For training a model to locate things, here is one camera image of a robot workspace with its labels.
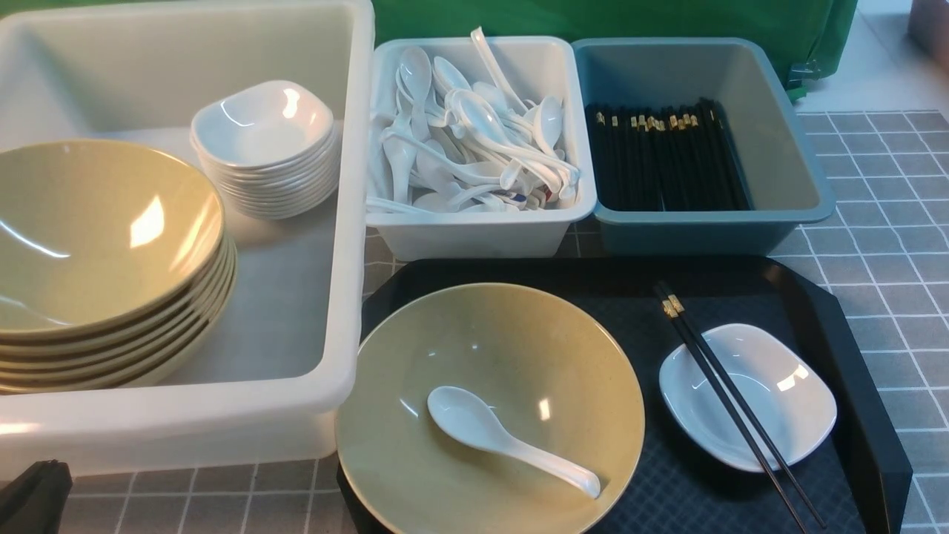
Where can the stack of white dishes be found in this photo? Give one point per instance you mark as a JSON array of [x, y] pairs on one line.
[[272, 150]]

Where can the pile of black chopsticks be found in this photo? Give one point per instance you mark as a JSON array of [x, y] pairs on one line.
[[666, 159]]

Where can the green cloth backdrop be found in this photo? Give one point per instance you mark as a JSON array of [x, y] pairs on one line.
[[803, 40]]

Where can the white spoon bin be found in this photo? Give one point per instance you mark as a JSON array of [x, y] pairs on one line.
[[536, 66]]

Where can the black object at corner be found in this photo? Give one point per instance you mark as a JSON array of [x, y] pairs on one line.
[[34, 501]]

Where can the olive noodle bowl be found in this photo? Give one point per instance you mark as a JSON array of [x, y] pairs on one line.
[[554, 377]]

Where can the white soup spoon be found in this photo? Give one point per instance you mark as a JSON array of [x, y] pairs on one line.
[[467, 418]]

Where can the black plastic tray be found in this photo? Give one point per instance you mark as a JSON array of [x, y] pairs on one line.
[[859, 479]]

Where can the black chopstick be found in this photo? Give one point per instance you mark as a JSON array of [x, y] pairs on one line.
[[744, 410], [700, 358]]

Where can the stack of olive bowls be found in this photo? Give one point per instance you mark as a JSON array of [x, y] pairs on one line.
[[116, 265]]

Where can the blue-grey chopstick bin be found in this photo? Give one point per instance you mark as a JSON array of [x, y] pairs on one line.
[[782, 172]]

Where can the white square sauce dish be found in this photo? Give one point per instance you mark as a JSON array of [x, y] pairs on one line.
[[792, 402]]

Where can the pile of white spoons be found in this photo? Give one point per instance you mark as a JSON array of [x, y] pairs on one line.
[[446, 144]]

